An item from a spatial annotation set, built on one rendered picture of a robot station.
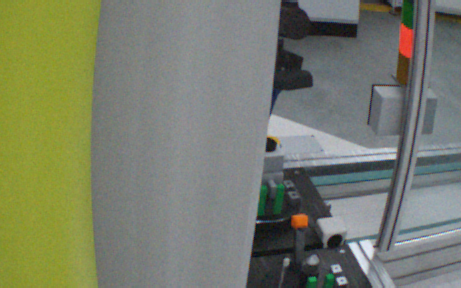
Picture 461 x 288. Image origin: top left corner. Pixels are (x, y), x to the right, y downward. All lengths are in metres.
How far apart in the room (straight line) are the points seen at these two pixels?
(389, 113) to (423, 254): 0.31
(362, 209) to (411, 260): 0.21
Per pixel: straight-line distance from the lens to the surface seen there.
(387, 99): 1.32
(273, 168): 1.43
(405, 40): 1.29
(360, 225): 1.59
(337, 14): 4.86
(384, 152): 1.75
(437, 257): 1.54
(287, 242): 1.42
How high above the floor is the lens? 1.78
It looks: 29 degrees down
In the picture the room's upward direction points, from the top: 6 degrees clockwise
